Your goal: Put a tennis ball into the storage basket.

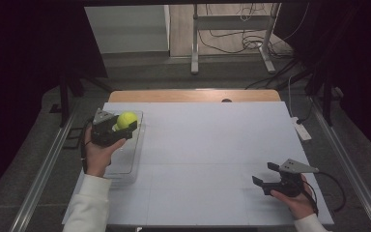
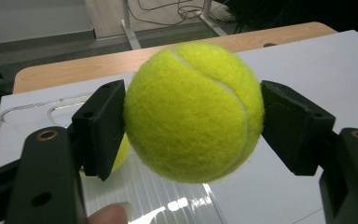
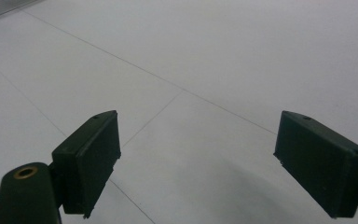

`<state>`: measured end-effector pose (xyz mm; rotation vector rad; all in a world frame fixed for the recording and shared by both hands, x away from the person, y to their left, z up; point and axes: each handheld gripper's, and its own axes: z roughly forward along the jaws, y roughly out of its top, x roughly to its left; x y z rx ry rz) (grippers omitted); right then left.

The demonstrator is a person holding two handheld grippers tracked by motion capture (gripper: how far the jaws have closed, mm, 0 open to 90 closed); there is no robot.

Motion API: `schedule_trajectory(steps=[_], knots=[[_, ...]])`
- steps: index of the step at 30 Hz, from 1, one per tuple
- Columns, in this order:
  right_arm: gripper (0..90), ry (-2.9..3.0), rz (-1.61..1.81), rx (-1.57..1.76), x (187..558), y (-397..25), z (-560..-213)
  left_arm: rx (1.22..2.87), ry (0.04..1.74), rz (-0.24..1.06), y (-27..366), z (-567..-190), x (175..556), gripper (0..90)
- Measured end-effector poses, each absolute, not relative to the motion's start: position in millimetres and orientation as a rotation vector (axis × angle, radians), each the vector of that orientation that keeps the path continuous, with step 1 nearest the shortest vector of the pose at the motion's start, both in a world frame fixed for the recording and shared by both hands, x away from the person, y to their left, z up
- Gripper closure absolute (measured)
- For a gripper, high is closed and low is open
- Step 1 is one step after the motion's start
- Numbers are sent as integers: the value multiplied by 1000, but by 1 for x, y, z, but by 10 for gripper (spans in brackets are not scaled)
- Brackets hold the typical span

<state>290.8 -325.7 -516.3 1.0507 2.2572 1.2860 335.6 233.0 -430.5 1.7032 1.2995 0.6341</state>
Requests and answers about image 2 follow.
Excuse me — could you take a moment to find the yellow tennis ball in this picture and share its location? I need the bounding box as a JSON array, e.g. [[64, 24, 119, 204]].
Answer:
[[123, 41, 266, 185], [78, 133, 131, 179]]

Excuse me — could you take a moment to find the white cabinet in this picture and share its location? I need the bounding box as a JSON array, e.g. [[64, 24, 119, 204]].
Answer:
[[0, 0, 95, 48]]

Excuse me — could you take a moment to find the white metal desk frame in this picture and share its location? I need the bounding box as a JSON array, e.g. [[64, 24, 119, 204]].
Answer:
[[119, 0, 228, 51]]

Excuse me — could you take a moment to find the white board sheet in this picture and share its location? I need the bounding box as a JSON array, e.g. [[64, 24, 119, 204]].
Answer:
[[0, 29, 358, 224]]

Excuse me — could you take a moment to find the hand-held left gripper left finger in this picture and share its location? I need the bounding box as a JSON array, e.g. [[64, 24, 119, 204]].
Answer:
[[71, 78, 128, 183]]

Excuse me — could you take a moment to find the clear plastic tray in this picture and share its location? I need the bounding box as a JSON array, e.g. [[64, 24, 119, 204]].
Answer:
[[0, 92, 228, 224]]

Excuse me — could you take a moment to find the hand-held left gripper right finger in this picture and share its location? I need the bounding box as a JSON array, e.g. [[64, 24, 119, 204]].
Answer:
[[258, 79, 337, 177]]

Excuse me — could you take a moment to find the tangle of black cables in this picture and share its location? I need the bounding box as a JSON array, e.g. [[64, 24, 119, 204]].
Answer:
[[127, 0, 241, 28]]

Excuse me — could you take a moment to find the dark curtain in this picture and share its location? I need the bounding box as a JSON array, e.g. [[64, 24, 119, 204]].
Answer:
[[213, 0, 358, 42]]

